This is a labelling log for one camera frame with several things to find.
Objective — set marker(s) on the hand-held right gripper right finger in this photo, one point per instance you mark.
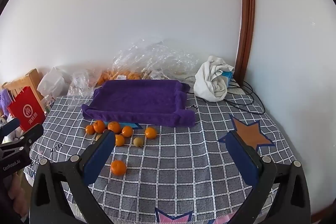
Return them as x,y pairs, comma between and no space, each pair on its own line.
241,158

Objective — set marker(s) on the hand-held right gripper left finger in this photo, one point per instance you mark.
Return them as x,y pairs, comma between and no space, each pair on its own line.
101,153

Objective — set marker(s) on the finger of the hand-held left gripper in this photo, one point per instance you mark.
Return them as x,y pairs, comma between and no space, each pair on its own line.
9,129
30,134

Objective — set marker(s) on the yellow round fruit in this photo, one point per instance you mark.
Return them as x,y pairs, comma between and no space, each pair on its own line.
98,137
138,141

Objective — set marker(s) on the orange mandarin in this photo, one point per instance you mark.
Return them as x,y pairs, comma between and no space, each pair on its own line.
118,167
127,131
120,140
150,133

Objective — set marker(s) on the small mandarin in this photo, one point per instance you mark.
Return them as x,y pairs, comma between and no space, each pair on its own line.
90,129

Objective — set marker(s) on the mandarin with stem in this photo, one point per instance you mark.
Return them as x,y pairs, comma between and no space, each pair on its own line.
99,126

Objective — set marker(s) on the large scarred mandarin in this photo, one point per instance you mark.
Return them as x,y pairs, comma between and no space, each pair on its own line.
114,127

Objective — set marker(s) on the purple towel-covered tray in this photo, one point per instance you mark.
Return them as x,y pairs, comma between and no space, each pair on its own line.
139,100

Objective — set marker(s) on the red paper bag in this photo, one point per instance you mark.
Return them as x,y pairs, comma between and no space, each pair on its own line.
26,111

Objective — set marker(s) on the wooden chair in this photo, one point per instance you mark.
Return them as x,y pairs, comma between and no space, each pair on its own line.
31,78

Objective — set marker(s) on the grey checked tablecloth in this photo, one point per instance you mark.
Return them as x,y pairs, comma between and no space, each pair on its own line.
183,161

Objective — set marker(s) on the white plastic bag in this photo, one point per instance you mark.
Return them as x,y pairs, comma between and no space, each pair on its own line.
52,79

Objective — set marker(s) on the white towel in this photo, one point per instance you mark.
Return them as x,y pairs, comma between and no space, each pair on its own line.
210,82

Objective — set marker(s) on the blue tissue pack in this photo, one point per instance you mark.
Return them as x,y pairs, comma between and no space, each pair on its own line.
227,77

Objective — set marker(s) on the clear bag of kumquats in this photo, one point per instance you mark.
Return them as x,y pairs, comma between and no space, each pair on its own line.
123,66

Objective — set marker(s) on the clear bag of brown fruit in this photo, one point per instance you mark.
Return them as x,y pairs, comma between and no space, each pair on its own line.
168,61

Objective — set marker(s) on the brown wooden door frame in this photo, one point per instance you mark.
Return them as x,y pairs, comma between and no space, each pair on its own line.
248,16

